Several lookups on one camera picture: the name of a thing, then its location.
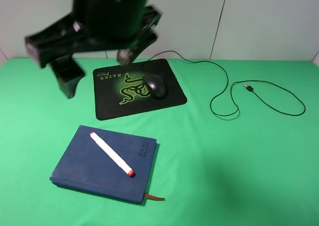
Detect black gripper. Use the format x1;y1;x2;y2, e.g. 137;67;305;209
24;0;161;99

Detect black computer mouse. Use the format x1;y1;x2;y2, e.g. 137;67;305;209
142;74;166;99

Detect white marker pen orange ends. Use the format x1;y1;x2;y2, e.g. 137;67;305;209
90;132;134;177

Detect black green snake mouse pad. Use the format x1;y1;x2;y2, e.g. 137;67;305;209
93;59;187;120

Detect blue hardcover notebook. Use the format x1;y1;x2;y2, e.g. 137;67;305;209
50;125;161;204

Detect black mouse usb cable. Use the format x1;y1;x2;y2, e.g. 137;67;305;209
142;50;306;117

